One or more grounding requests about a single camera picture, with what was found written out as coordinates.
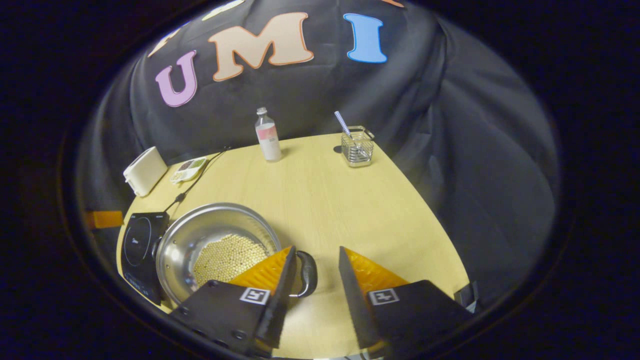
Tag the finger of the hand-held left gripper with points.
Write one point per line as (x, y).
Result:
(106, 219)

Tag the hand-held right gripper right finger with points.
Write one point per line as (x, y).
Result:
(352, 300)

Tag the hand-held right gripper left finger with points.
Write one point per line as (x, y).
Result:
(282, 295)

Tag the black induction cooktop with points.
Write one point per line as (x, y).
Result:
(140, 245)

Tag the pile of yellow soybeans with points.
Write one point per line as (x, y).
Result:
(225, 257)

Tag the stainless steel pot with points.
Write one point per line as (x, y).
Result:
(180, 250)

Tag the white toaster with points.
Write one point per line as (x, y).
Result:
(145, 172)

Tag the white divided bean dish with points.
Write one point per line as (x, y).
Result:
(189, 170)

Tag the clear plastic bottle pink label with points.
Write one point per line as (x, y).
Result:
(269, 140)

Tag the black backdrop cloth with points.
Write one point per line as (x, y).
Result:
(475, 175)

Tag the striped drinking straw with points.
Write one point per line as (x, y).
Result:
(342, 122)

